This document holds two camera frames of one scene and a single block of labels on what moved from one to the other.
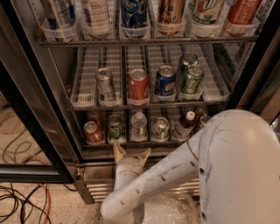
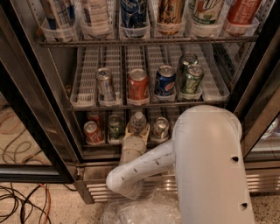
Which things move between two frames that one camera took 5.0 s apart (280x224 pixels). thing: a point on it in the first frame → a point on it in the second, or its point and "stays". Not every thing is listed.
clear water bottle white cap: (138, 122) stays
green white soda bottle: (206, 11) stays
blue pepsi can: (164, 87) stays
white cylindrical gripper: (130, 164) → (133, 143)
